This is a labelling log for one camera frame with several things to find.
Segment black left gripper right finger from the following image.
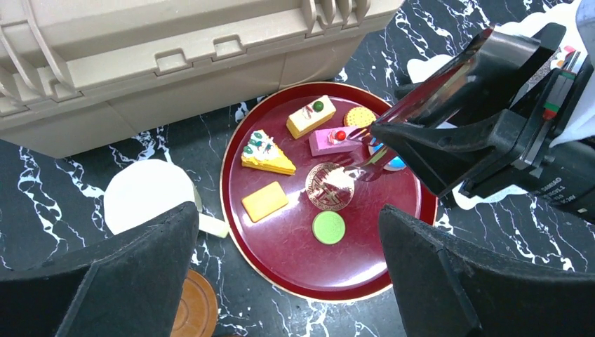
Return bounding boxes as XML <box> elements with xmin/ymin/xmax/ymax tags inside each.
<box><xmin>378</xmin><ymin>205</ymin><xmax>594</xmax><ymax>336</ymax></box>

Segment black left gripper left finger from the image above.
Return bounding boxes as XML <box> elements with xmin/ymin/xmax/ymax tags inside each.
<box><xmin>1</xmin><ymin>201</ymin><xmax>199</xmax><ymax>336</ymax></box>

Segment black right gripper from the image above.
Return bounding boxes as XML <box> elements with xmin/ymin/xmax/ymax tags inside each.
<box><xmin>369</xmin><ymin>22</ymin><xmax>595</xmax><ymax>199</ymax></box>

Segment black tongs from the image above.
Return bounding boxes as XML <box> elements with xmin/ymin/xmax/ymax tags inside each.
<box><xmin>325</xmin><ymin>27</ymin><xmax>542</xmax><ymax>183</ymax></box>

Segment white three-tier cake stand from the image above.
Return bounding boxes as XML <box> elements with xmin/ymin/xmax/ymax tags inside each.
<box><xmin>406</xmin><ymin>1</ymin><xmax>587</xmax><ymax>210</ymax></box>

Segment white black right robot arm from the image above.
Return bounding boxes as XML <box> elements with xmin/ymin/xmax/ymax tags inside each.
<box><xmin>370</xmin><ymin>23</ymin><xmax>594</xmax><ymax>221</ymax></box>

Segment light wooden coaster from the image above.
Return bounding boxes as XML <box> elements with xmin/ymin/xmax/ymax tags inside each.
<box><xmin>171</xmin><ymin>270</ymin><xmax>218</xmax><ymax>337</ymax></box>

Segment blue frosted donut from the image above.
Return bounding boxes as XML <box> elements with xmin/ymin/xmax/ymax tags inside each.
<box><xmin>368</xmin><ymin>139</ymin><xmax>408</xmax><ymax>172</ymax></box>

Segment pale yellow mug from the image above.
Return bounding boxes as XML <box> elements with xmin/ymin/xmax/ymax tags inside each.
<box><xmin>103</xmin><ymin>159</ymin><xmax>229</xmax><ymax>238</ymax></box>

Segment orange round cookie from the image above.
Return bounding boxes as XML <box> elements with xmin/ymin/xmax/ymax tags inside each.
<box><xmin>343</xmin><ymin>107</ymin><xmax>377</xmax><ymax>128</ymax></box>

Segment green round macaron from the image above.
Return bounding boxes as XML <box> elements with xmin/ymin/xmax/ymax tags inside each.
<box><xmin>312</xmin><ymin>211</ymin><xmax>346</xmax><ymax>245</ymax></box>

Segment pink rectangular cake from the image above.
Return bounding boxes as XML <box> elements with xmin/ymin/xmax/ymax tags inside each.
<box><xmin>308</xmin><ymin>126</ymin><xmax>362</xmax><ymax>157</ymax></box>

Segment orange square cake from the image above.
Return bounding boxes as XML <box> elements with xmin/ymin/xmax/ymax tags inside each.
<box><xmin>241</xmin><ymin>181</ymin><xmax>288</xmax><ymax>223</ymax></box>

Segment yellow rectangular cake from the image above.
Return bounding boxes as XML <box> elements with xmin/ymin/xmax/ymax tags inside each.
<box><xmin>286</xmin><ymin>95</ymin><xmax>337</xmax><ymax>140</ymax></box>

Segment round red tray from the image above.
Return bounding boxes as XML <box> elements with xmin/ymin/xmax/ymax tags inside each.
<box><xmin>220</xmin><ymin>82</ymin><xmax>438</xmax><ymax>302</ymax></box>

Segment yellow triangular cake slice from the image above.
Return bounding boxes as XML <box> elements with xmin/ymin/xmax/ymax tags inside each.
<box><xmin>241</xmin><ymin>129</ymin><xmax>297</xmax><ymax>176</ymax></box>

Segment tan plastic toolbox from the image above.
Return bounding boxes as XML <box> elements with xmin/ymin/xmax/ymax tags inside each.
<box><xmin>1</xmin><ymin>1</ymin><xmax>401</xmax><ymax>158</ymax></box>

